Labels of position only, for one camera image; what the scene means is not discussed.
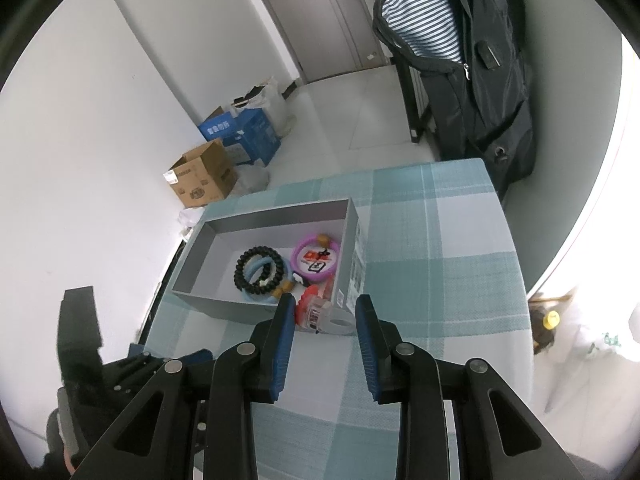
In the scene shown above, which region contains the white plastic bag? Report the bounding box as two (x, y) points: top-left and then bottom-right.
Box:
(231, 76), (295, 137)

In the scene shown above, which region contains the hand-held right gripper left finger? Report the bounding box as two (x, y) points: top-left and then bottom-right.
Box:
(69, 292), (297, 480)

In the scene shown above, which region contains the person's left forearm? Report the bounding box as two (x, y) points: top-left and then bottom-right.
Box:
(29, 449), (71, 480)

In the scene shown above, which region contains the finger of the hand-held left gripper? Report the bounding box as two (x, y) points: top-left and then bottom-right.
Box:
(114, 347), (215, 378)

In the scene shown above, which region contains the red packet with clear wrap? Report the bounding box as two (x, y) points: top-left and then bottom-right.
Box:
(294, 284), (337, 334)

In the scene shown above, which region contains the dark bottle yellow cap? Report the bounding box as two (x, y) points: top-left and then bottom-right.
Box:
(529, 306), (563, 357)

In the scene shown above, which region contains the brown cardboard box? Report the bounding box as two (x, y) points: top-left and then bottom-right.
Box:
(162, 139), (239, 209)

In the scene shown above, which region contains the black jacket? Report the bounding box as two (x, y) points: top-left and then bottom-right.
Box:
(425, 0), (538, 196)

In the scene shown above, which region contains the crumpled white plastic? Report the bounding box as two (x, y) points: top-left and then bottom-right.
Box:
(177, 206), (207, 234)

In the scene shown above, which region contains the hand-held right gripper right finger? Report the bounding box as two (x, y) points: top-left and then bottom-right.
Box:
(355, 293), (577, 480)

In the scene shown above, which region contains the grey cardboard box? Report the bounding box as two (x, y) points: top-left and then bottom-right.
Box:
(172, 198), (370, 337)

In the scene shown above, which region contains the large black bead bracelet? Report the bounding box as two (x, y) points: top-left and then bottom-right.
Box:
(233, 245), (287, 295)

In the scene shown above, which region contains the grey door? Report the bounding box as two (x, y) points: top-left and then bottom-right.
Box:
(245, 0), (392, 84)

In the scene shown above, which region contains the teal checkered tablecloth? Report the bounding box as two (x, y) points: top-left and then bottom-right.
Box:
(144, 157), (535, 480)

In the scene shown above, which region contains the black metal rack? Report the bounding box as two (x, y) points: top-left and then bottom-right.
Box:
(370, 0), (437, 144)

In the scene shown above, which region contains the light blue ring bracelet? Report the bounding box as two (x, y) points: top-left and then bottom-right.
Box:
(242, 254), (294, 307)

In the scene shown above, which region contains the round white badge red print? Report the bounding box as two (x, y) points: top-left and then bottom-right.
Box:
(299, 248), (335, 282)

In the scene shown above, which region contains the purple ring bracelet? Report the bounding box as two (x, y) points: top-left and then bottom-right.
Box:
(290, 232), (344, 284)

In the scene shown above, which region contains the blue box white print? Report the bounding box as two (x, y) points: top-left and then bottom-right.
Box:
(197, 109), (247, 144)

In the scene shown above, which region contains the large blue carton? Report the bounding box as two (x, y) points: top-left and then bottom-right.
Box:
(222, 108), (282, 168)

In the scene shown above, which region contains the white floral cloth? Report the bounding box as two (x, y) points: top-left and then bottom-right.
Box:
(544, 285), (640, 413)

